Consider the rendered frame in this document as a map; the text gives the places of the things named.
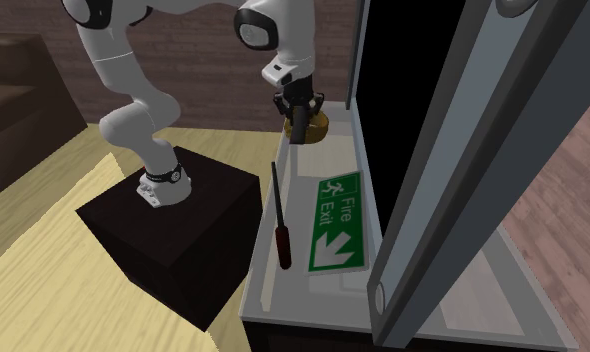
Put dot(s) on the grey slanted frame bar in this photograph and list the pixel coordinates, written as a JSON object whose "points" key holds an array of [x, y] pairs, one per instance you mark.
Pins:
{"points": [[470, 170]]}

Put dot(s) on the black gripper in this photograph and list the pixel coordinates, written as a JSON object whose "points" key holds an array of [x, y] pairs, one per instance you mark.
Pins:
{"points": [[299, 92]]}

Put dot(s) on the grey topped dark cabinet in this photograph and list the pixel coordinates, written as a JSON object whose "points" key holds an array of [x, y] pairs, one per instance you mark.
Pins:
{"points": [[295, 302]]}

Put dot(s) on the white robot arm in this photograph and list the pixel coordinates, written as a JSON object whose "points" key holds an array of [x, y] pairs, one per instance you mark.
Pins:
{"points": [[129, 73]]}

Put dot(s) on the yellow-brown bowl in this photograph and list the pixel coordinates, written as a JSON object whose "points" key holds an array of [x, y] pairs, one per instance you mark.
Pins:
{"points": [[320, 128]]}

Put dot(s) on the dark brown sofa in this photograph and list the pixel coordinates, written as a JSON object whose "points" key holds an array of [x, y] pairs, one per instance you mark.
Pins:
{"points": [[22, 107]]}

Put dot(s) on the grey framed black screen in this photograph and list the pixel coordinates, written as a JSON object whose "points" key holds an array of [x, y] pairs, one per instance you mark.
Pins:
{"points": [[397, 97]]}

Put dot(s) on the dark robot stand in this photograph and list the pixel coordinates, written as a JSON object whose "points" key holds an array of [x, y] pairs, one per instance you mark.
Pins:
{"points": [[202, 234]]}

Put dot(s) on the green exit sign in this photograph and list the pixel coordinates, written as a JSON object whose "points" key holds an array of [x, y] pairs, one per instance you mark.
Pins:
{"points": [[339, 229]]}

